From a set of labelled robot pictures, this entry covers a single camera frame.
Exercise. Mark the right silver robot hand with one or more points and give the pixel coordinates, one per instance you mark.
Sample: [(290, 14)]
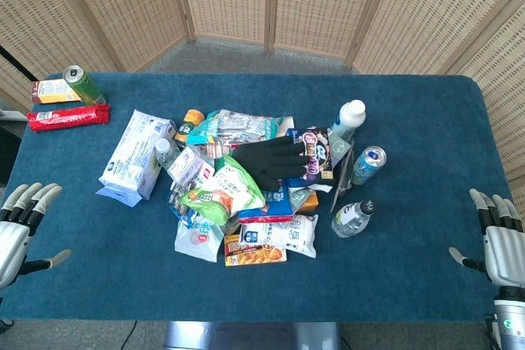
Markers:
[(501, 249)]

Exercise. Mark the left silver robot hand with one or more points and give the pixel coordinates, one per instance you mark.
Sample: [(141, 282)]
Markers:
[(12, 239)]

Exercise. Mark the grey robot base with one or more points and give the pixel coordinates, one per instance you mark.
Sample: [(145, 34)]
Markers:
[(250, 335)]

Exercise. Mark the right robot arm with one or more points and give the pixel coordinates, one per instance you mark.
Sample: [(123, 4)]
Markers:
[(508, 319)]

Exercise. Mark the red snack packet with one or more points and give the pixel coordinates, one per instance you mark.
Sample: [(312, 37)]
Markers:
[(67, 117)]

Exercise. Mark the blue table cloth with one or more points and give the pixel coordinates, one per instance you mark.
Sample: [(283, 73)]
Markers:
[(410, 243)]

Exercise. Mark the white wet wipes pack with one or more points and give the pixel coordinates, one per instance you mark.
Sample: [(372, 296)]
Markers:
[(135, 153)]

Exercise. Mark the brown and yellow snack box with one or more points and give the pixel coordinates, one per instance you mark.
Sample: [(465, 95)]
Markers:
[(51, 92)]

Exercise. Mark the clear bottle with black cap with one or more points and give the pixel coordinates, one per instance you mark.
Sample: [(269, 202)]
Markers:
[(352, 216)]

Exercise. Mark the blue and silver drink can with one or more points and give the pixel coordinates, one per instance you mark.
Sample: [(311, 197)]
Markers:
[(368, 164)]

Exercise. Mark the battery blister pack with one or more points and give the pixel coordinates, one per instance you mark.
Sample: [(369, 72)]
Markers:
[(177, 202)]

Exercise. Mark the green drink can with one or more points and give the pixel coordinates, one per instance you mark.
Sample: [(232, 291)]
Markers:
[(84, 85)]

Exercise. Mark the silver foil pouch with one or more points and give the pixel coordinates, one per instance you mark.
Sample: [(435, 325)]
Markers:
[(344, 180)]

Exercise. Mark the small clear plastic bottle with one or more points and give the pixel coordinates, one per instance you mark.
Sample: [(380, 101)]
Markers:
[(166, 155)]

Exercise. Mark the white and blue plastic pouch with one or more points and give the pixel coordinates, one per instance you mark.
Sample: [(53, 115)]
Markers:
[(197, 239)]

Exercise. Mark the clear blister card pack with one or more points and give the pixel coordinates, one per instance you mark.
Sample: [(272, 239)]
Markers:
[(188, 167)]

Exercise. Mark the orange small box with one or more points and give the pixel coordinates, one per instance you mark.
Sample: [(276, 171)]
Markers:
[(308, 201)]

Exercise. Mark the white plastic milk bottle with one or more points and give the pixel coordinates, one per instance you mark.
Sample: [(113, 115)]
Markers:
[(348, 120)]

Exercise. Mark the dark purple sanitary pad pack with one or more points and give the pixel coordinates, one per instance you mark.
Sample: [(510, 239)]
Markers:
[(316, 153)]

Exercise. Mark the yellow cap dark bottle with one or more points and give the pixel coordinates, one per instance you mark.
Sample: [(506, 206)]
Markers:
[(187, 124)]

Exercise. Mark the green and white snack bag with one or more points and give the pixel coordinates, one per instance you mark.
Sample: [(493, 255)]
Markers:
[(223, 194)]

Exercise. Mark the white salt bag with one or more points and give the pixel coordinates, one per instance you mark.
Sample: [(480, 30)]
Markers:
[(283, 235)]

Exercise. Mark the blue and red snack pack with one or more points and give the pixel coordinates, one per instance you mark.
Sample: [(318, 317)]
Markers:
[(268, 208)]

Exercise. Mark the yellow and red curry box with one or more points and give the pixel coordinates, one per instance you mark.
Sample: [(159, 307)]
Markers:
[(254, 252)]

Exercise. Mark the teal and silver snack bag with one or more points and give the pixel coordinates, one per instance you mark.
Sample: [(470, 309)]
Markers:
[(234, 124)]

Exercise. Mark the black knit glove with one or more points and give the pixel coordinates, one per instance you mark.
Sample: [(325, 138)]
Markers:
[(268, 159)]

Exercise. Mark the woven bamboo folding screen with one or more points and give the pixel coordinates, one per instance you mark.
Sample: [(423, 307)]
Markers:
[(320, 1)]

